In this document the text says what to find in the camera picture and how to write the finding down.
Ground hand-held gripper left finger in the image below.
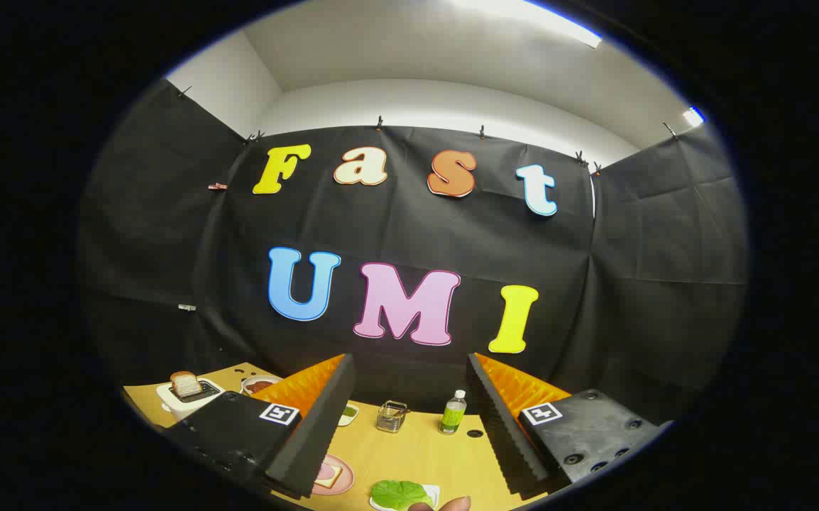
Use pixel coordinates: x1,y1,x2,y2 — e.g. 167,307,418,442
161,353,356,500

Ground white rounded square plate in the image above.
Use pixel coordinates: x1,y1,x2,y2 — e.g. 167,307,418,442
369,484,441,511

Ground pink round plate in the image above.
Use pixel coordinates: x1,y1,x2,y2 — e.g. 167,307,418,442
310,454,356,496

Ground white toaster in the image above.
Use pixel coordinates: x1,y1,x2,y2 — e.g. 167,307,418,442
156,378,226,421

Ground toasted bread slice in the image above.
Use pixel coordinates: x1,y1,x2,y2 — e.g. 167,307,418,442
170,370,203,398

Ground black backdrop cloth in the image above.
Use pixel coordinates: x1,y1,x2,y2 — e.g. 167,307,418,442
76,78,749,427

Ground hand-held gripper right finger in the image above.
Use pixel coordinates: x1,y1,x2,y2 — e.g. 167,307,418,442
466,352,673,498

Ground green label plastic bottle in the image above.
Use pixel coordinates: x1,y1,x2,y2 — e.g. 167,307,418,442
439,390,468,435

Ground green lettuce leaf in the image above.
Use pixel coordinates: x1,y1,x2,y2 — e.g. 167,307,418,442
370,480,433,511

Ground metal wire utensil holder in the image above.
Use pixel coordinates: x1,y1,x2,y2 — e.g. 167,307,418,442
375,401,410,434

